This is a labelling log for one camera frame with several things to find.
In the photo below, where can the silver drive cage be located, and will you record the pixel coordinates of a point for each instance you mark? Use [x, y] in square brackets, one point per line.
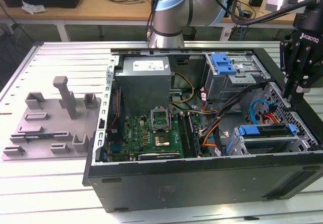
[227, 90]

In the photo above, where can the black graphics card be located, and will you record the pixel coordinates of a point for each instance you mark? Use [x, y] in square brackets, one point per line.
[159, 156]

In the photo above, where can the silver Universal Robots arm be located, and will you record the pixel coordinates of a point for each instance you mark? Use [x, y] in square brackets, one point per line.
[171, 14]

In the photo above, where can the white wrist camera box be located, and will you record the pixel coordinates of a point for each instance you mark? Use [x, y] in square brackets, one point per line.
[277, 2]

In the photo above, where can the wooden desk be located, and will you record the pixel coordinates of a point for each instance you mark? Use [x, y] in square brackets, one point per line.
[88, 12]

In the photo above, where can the black open PC case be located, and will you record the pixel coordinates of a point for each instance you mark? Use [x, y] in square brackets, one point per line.
[202, 183]

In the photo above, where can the RAM stick with blue label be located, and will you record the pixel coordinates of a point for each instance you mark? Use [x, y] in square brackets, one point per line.
[38, 136]

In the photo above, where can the crumpled white plastic wrap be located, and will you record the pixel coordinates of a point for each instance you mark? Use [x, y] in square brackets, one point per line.
[32, 8]

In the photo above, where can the silver disk bay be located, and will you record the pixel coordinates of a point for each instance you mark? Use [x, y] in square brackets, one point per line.
[267, 140]

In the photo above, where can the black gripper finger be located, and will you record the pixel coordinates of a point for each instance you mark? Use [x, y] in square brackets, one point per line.
[306, 77]
[289, 60]

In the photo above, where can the CPU socket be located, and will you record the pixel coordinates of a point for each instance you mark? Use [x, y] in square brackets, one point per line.
[161, 140]

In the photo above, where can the grey parts rack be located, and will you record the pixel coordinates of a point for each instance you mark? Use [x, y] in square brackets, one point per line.
[50, 125]

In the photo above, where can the black waste bin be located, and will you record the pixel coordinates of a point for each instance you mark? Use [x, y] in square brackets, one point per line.
[189, 33]

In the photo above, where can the white barcode label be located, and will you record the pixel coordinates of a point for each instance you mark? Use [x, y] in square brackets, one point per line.
[227, 34]

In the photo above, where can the black RAM slot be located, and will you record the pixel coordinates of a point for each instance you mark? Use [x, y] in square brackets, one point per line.
[194, 138]
[186, 138]

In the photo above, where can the blue plastic drive carrier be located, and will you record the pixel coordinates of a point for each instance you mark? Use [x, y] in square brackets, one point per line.
[223, 66]

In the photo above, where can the black table slot clip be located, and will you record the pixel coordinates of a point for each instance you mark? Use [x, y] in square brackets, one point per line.
[251, 218]

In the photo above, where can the silver power supply unit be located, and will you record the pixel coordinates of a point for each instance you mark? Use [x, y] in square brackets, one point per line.
[143, 90]

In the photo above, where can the green motherboard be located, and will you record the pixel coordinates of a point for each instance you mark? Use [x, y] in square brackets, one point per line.
[136, 133]

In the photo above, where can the hard disk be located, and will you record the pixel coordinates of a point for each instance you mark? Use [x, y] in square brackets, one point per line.
[249, 130]

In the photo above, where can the black box with blue side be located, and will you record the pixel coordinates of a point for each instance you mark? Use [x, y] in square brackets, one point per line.
[229, 2]

